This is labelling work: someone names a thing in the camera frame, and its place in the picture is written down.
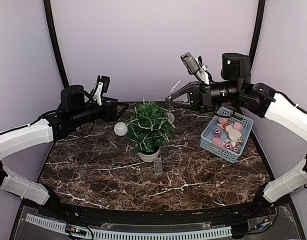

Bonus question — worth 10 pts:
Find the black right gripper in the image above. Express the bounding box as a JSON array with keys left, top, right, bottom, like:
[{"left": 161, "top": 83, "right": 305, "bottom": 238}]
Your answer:
[{"left": 166, "top": 80, "right": 243, "bottom": 113}]

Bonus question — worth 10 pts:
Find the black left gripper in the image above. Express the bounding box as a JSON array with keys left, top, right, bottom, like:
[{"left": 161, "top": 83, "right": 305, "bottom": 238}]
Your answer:
[{"left": 71, "top": 95, "right": 130, "bottom": 127}]

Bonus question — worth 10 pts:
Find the clear string light garland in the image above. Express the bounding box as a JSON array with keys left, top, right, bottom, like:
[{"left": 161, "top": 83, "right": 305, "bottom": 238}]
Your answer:
[{"left": 113, "top": 95, "right": 176, "bottom": 175}]

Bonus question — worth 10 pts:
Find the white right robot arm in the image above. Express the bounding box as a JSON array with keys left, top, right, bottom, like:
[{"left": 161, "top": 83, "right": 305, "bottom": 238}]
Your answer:
[{"left": 165, "top": 52, "right": 307, "bottom": 217}]

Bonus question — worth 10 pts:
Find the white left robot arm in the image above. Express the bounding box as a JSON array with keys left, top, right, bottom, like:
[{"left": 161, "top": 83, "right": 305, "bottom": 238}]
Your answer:
[{"left": 0, "top": 83, "right": 129, "bottom": 218}]

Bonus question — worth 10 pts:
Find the small green christmas tree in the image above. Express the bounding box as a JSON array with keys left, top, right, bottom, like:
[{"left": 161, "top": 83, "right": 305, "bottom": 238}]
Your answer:
[{"left": 126, "top": 102, "right": 174, "bottom": 153}]

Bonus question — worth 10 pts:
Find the white tree pot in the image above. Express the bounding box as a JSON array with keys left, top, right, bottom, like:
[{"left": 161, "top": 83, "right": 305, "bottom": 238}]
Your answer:
[{"left": 137, "top": 147, "right": 161, "bottom": 163}]

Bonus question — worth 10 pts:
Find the pink bow ornament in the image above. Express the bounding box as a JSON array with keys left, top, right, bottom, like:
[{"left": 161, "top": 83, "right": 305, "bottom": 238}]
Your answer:
[{"left": 217, "top": 117, "right": 228, "bottom": 128}]

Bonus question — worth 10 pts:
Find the blue plastic basket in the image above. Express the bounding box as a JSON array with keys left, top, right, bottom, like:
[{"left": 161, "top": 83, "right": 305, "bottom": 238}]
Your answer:
[{"left": 200, "top": 107, "right": 254, "bottom": 164}]

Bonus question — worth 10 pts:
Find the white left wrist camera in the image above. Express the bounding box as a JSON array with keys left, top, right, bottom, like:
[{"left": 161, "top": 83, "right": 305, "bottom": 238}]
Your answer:
[{"left": 90, "top": 75, "right": 110, "bottom": 106}]

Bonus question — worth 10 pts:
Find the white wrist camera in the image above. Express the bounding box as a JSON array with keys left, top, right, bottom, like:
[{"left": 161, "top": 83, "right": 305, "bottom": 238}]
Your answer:
[
  {"left": 90, "top": 75, "right": 110, "bottom": 106},
  {"left": 180, "top": 52, "right": 214, "bottom": 85}
]

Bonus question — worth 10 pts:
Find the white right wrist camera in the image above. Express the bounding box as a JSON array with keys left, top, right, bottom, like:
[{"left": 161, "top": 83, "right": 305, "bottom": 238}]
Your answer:
[{"left": 180, "top": 52, "right": 214, "bottom": 85}]

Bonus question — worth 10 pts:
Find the white cable duct strip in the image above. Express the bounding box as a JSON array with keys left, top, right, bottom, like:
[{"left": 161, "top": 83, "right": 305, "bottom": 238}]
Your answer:
[{"left": 25, "top": 213, "right": 232, "bottom": 240}]

